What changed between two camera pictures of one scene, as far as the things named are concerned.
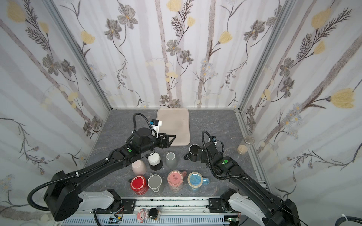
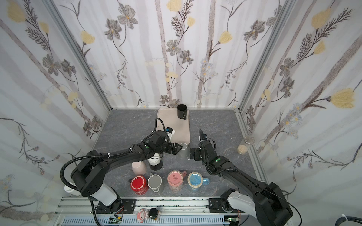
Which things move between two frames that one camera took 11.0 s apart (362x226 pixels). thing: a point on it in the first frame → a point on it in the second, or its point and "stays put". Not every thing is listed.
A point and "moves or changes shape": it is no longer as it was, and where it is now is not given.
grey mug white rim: (154, 182) stays put
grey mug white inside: (171, 160) → (184, 145)
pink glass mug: (175, 180) stays put
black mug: (193, 155) moves or changes shape
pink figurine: (142, 214) stays put
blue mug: (195, 181) stays put
